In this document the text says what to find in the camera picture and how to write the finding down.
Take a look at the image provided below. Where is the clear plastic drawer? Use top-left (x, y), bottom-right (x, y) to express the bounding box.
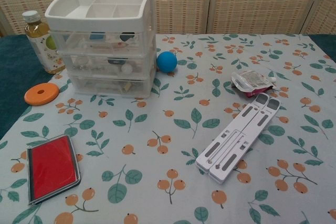
top-left (69, 76), bottom-right (150, 98)
top-left (51, 31), bottom-right (153, 58)
top-left (62, 53), bottom-right (152, 78)

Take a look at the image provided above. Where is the floral printed tablecloth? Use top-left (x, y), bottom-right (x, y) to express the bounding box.
top-left (0, 34), bottom-right (336, 224)

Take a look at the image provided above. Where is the blue ball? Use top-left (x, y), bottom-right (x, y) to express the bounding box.
top-left (156, 51), bottom-right (179, 73)

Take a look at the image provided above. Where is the white folding laptop stand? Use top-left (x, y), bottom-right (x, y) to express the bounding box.
top-left (195, 93), bottom-right (281, 184)

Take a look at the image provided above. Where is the spouted snack pouch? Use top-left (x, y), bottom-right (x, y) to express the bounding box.
top-left (230, 69), bottom-right (278, 99)

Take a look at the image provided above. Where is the bamboo folding screen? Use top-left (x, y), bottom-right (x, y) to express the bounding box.
top-left (0, 0), bottom-right (336, 37)

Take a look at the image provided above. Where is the orange disc with hole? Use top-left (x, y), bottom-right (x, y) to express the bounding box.
top-left (24, 82), bottom-right (60, 106)

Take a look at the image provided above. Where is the red zip pouch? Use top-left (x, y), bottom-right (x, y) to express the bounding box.
top-left (27, 134), bottom-right (82, 206)

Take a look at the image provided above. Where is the tea bottle with white cap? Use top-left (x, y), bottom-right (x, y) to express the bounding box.
top-left (22, 10), bottom-right (66, 74)

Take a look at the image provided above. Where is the white plastic drawer organizer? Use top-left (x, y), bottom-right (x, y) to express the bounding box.
top-left (44, 0), bottom-right (158, 98)

